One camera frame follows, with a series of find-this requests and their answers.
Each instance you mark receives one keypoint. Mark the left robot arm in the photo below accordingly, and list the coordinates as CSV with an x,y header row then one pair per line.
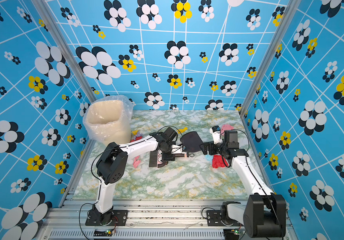
x,y
112,164

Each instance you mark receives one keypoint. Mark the pink paper scrap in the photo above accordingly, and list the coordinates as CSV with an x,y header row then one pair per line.
x,y
136,162
226,127

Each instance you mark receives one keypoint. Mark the cartoon face hand brush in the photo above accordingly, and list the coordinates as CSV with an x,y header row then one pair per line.
x,y
159,159

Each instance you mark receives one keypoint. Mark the red paper scrap by bin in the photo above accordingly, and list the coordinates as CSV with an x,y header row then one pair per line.
x,y
136,138

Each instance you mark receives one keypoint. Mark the beige trash bin with liner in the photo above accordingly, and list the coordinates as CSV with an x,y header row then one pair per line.
x,y
108,120

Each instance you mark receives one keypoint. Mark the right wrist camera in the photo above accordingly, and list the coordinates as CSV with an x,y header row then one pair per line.
x,y
216,134

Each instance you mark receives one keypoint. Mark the pink paper scrap right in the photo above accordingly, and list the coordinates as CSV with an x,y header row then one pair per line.
x,y
226,127

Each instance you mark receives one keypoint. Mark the light blue paper scrap right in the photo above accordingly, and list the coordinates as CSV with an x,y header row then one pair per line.
x,y
209,158

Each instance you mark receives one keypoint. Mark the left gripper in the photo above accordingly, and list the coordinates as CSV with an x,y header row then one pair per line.
x,y
170,157

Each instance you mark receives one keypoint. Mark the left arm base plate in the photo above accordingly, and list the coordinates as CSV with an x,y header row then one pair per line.
x,y
110,218

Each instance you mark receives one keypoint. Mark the yellow paper scrap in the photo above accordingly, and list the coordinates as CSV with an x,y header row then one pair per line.
x,y
183,130

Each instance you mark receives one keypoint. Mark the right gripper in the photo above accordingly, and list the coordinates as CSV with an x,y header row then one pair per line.
x,y
212,145

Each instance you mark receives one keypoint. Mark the black dustpan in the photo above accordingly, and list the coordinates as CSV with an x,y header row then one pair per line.
x,y
191,142

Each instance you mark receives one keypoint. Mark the red paper scrap right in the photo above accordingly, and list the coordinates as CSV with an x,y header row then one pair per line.
x,y
219,161

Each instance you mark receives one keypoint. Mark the pink paper scrap left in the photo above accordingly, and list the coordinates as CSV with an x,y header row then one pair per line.
x,y
136,162

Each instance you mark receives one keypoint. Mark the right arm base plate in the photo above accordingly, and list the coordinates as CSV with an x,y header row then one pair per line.
x,y
215,218

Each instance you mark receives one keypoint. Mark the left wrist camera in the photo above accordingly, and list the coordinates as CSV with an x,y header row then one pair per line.
x,y
176,149

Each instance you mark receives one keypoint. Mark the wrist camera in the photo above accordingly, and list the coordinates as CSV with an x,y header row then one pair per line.
x,y
216,134
176,149

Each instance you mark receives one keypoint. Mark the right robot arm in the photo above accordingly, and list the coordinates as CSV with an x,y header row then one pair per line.
x,y
264,215

